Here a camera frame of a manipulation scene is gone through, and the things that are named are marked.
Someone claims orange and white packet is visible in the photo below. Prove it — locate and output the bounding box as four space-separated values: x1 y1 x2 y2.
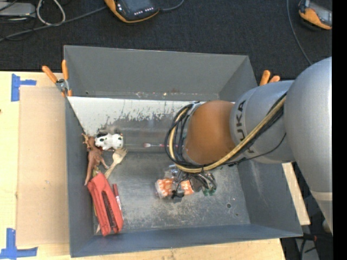
155 178 195 199

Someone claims pale wooden fork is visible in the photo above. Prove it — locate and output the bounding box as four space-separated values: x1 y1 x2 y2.
104 147 128 180

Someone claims red stapler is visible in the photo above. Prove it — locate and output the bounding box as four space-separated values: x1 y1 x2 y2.
87 172 125 237

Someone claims white and black toy dog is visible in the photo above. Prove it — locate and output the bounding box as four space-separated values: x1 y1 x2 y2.
94 132 125 151

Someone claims brown toy dinosaur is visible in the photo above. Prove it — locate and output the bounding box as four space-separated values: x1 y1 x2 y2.
83 144 110 186

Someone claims small tan toy animal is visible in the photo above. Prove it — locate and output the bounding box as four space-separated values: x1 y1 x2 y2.
81 133 95 152

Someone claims grey metal bin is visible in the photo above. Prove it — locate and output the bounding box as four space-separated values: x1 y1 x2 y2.
62 44 304 258

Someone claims pale cardboard board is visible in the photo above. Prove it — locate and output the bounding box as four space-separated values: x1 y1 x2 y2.
15 86 70 250

